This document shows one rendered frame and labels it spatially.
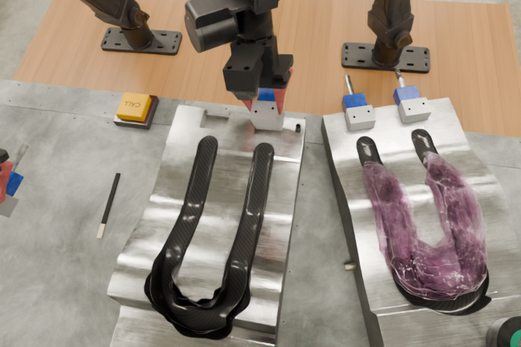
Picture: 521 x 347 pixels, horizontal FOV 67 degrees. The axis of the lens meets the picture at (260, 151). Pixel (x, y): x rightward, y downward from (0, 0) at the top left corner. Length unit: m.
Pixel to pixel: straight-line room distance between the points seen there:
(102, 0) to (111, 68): 0.21
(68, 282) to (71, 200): 0.16
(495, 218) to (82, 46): 0.99
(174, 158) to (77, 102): 0.35
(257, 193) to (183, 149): 0.17
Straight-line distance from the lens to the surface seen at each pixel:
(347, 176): 0.74
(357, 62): 0.96
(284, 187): 0.70
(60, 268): 0.87
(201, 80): 0.95
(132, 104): 0.91
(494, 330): 0.67
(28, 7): 2.73
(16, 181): 0.83
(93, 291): 0.83
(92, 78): 1.05
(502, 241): 0.77
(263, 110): 0.70
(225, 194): 0.71
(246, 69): 0.56
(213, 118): 0.81
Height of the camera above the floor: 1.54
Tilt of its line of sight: 63 degrees down
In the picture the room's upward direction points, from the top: 8 degrees counter-clockwise
